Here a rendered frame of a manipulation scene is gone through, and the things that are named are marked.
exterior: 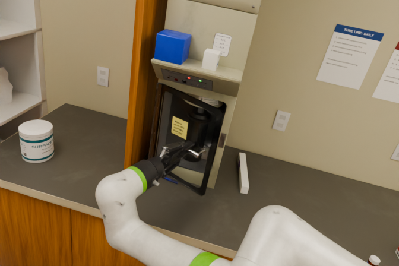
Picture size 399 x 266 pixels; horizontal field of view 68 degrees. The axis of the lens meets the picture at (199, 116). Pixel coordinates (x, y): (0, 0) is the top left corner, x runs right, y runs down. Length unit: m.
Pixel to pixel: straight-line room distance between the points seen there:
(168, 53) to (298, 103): 0.83
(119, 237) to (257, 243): 0.41
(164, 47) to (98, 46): 0.79
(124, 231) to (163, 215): 0.34
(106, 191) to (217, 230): 0.52
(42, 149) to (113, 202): 0.65
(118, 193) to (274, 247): 0.43
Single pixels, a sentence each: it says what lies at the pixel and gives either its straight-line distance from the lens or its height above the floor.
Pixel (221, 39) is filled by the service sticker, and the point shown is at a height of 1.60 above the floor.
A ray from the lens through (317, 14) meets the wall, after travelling 1.53.
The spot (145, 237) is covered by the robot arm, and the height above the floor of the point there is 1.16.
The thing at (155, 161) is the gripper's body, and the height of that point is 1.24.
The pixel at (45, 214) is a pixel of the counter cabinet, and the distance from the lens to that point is 1.47.
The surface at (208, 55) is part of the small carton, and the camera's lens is 1.03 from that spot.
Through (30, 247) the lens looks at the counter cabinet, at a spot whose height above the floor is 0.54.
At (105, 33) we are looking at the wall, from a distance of 1.74.
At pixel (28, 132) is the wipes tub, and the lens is 1.42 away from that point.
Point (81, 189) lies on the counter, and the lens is 1.33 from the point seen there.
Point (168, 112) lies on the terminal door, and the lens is 1.19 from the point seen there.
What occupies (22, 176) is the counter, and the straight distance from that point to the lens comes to 1.44.
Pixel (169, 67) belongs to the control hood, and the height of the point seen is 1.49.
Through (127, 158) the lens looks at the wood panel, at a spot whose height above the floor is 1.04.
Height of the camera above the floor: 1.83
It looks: 27 degrees down
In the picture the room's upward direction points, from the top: 11 degrees clockwise
